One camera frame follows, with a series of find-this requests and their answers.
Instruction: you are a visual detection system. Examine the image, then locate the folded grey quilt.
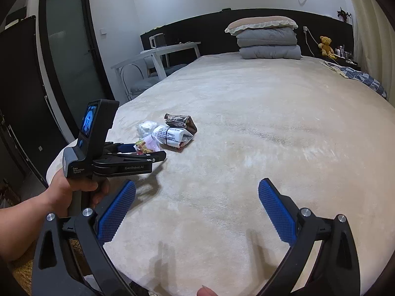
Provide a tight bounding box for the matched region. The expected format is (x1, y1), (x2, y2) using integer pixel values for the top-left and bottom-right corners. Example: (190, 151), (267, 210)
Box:
(236, 27), (302, 60)

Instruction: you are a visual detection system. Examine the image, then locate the white side table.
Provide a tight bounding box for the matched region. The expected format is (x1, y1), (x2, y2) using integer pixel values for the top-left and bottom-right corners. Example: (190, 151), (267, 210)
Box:
(111, 42), (201, 100)

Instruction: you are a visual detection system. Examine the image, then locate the white printed wrapper bundle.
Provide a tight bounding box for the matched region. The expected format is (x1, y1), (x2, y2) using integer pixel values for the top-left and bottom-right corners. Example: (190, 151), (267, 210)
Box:
(152, 125), (194, 149)

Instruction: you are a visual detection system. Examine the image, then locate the black plant ornament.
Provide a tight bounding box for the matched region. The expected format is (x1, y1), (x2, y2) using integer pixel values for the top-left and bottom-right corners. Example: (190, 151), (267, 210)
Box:
(337, 8), (354, 23)

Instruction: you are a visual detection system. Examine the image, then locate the cream curtain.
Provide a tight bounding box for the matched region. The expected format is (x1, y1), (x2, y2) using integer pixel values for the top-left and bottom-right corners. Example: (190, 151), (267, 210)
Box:
(351, 0), (394, 104)

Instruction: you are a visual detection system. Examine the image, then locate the beige lace-trimmed pillow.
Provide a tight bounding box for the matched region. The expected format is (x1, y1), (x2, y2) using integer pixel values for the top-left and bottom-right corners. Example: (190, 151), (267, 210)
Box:
(225, 15), (298, 36)

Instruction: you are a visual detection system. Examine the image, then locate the small white appliance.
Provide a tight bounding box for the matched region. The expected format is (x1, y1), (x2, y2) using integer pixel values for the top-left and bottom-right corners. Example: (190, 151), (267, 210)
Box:
(149, 33), (167, 48)

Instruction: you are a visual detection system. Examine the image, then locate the bare left forearm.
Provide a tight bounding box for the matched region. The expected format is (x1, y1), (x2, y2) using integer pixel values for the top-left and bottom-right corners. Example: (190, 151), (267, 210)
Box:
(1, 188), (68, 262)

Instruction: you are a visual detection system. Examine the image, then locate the white yellow wrapper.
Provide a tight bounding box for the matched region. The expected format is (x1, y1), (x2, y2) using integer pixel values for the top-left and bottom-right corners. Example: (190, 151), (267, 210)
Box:
(134, 134), (161, 155)

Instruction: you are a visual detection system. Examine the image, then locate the brown teddy bear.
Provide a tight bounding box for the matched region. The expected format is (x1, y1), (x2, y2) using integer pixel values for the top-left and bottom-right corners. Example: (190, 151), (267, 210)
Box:
(318, 36), (336, 59)

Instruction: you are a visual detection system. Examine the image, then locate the bare left hand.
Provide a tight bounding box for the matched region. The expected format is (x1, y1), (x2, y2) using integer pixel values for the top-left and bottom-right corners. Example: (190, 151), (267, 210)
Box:
(41, 170), (110, 217)

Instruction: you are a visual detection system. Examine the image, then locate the black wardrobe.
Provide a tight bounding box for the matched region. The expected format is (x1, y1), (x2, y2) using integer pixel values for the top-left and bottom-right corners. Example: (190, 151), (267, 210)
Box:
(1, 16), (66, 186)

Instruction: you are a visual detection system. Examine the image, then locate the frosted glass door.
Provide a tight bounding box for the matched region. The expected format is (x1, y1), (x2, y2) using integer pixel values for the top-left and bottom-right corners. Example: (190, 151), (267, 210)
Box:
(38, 0), (115, 137)

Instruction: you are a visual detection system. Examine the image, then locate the white charger cable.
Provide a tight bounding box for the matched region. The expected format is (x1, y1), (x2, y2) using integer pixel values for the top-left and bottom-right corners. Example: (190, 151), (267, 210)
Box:
(302, 25), (322, 58)

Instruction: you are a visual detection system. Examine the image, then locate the right hand thumb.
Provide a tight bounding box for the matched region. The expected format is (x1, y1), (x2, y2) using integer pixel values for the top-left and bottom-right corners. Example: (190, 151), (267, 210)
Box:
(196, 286), (218, 296)

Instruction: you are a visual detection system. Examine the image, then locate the grey cushioned chair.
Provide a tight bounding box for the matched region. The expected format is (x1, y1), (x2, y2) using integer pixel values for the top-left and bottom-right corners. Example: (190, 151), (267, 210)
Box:
(120, 58), (189, 100)

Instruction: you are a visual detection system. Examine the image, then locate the black headboard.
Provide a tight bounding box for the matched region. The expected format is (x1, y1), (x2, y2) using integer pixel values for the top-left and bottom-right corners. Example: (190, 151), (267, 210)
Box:
(141, 8), (355, 57)

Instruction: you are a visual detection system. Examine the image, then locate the beige plush bed blanket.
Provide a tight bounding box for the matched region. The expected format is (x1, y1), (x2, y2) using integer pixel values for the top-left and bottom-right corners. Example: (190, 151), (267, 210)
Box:
(104, 53), (394, 295)

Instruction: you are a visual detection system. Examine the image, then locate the blue patterned cloth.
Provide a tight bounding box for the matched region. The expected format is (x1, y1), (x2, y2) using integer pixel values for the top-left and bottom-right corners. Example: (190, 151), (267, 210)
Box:
(321, 61), (388, 100)

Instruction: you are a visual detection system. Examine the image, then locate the white tissue ball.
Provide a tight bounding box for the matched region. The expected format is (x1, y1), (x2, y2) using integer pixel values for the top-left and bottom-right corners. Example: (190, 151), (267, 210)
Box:
(137, 120), (159, 138)

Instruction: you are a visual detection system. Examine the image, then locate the brown fuzzy rug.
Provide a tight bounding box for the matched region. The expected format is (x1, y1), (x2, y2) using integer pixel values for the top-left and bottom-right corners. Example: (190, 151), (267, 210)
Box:
(8, 239), (92, 295)

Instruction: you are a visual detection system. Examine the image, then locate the nightstand clutter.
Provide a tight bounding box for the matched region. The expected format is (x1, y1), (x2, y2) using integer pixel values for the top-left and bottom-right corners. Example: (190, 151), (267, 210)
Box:
(335, 45), (361, 71)

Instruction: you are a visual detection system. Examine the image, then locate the dark brown snack wrapper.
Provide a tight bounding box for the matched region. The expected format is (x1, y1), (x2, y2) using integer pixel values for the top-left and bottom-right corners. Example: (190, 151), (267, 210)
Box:
(164, 113), (198, 135)

